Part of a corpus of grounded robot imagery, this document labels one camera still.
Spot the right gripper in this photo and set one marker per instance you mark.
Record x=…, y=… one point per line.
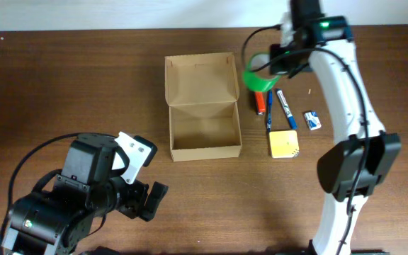
x=282, y=59

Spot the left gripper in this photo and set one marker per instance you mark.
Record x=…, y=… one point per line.
x=140, y=200

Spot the green tape roll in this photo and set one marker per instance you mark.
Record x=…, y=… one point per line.
x=261, y=81

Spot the brown cardboard box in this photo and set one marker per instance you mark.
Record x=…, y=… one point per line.
x=201, y=92

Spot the yellow sticky note pad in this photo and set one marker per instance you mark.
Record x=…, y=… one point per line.
x=284, y=144

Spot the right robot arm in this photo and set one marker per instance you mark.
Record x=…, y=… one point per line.
x=363, y=152

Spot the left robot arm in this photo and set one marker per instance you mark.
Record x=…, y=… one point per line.
x=40, y=223

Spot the blue pen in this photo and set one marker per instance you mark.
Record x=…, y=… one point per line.
x=269, y=110

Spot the white blue eraser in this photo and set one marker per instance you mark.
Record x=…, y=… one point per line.
x=312, y=120

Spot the blue white marker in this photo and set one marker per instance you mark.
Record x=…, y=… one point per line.
x=286, y=109

